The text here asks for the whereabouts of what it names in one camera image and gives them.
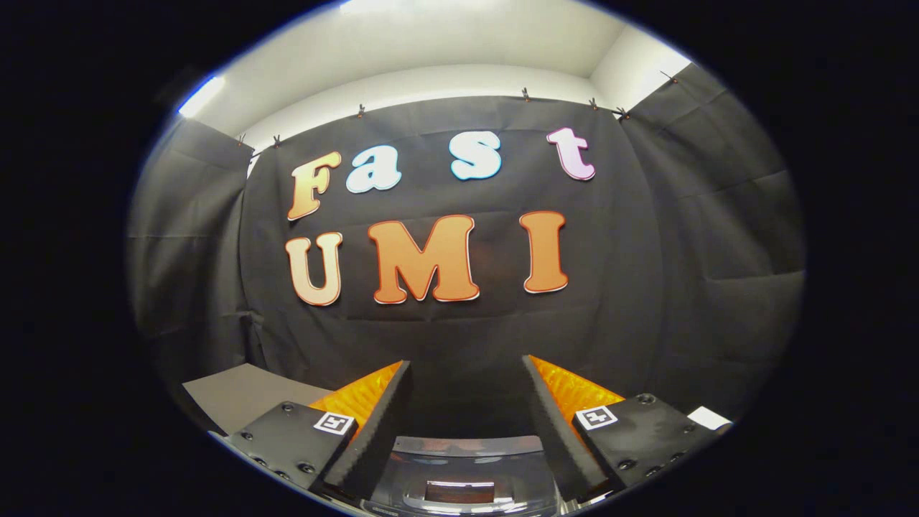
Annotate grey washing machine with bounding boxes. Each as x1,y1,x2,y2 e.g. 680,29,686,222
355,433,575,517

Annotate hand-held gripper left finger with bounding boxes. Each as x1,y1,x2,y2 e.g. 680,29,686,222
226,360,414,503

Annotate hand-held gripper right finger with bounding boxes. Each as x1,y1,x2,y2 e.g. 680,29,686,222
522,355,733,503

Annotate row of black cloth clips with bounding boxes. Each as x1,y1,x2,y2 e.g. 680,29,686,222
235,70,679,148

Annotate black backdrop cloth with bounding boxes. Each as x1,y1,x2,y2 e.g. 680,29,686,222
128,63,806,439

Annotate dark glass washing machine lid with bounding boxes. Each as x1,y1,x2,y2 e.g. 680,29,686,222
373,435,562,515

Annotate grey flat board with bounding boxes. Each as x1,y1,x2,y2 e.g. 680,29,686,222
182,363,335,435

